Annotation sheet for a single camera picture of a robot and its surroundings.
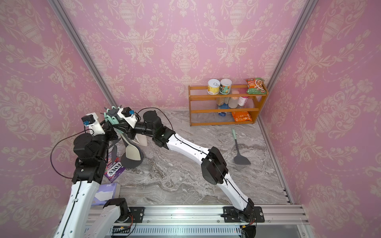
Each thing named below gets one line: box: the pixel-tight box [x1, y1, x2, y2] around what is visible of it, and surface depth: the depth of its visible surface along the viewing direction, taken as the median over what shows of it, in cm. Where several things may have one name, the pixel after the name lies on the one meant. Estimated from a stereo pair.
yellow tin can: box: [206, 78, 221, 96], surface depth 89 cm
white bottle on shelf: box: [228, 96, 239, 109], surface depth 103 cm
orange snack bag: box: [231, 111, 253, 122], surface depth 115 cm
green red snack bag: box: [246, 77, 267, 95], surface depth 91 cm
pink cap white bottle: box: [238, 96, 251, 107], surface depth 100 cm
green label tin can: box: [219, 78, 233, 95], surface depth 89 cm
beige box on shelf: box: [216, 96, 229, 107], surface depth 104 cm
